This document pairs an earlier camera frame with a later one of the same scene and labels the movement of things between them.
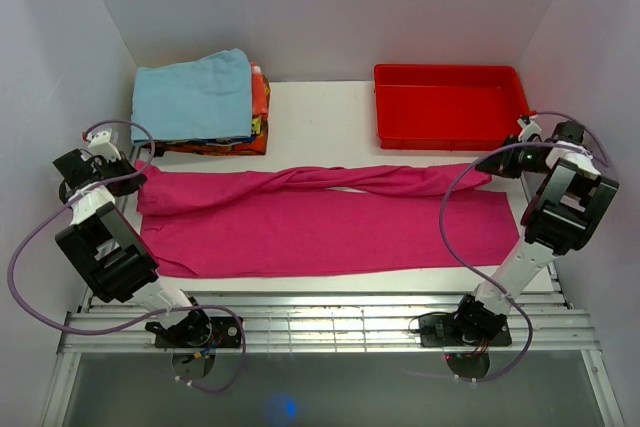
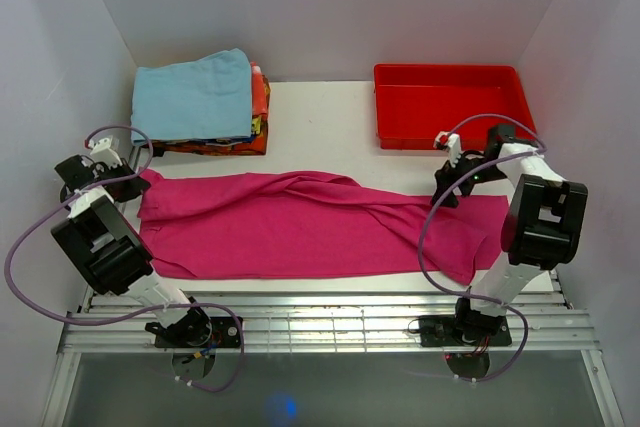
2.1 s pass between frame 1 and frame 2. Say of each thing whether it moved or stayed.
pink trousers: moved
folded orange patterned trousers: stayed
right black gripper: moved
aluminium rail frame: stayed
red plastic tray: stayed
